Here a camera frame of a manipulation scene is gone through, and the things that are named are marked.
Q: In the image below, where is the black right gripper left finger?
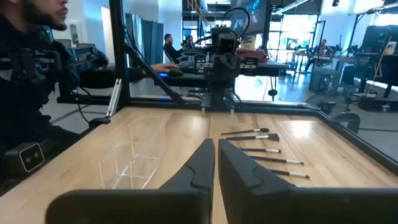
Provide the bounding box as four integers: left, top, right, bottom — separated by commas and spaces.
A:
45, 138, 216, 224

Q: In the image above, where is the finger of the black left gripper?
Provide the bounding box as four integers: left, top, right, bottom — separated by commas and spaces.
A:
224, 55, 239, 85
212, 55, 225, 85

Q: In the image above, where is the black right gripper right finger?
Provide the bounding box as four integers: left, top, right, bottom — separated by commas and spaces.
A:
218, 138, 398, 224

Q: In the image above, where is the small round-tip makeup brush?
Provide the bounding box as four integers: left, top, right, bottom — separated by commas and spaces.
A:
220, 128, 271, 136

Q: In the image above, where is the black fan makeup brush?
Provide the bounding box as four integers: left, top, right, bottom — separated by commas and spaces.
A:
225, 133, 280, 142

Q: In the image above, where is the person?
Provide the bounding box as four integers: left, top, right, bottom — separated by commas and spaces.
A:
304, 39, 332, 72
0, 0, 180, 156
163, 33, 187, 65

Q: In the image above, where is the dark office desk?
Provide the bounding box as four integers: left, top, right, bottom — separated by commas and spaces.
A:
155, 60, 290, 88

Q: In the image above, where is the computer monitor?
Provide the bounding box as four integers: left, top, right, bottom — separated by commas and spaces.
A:
231, 0, 269, 35

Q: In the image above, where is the blue curtain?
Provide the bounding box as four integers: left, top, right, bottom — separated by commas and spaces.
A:
124, 12, 165, 66

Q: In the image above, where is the clear acrylic organizer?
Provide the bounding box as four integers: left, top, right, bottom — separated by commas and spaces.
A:
98, 116, 167, 190

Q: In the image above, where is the black computer tower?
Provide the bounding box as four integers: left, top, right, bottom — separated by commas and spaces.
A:
308, 67, 339, 93

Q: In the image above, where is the silver aluminium bar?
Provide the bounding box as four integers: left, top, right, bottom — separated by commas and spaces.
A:
105, 78, 123, 118

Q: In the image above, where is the black table clamp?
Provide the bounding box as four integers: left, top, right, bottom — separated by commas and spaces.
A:
331, 111, 361, 133
88, 116, 111, 128

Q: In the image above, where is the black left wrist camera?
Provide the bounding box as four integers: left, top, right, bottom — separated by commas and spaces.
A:
212, 27, 240, 54

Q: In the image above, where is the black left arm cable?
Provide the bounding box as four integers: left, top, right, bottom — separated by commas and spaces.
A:
221, 6, 251, 40

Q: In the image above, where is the black floor cable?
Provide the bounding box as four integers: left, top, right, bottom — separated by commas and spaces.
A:
76, 86, 91, 125

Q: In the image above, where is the black table-level camera box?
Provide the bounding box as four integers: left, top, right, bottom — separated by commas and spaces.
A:
2, 138, 50, 175

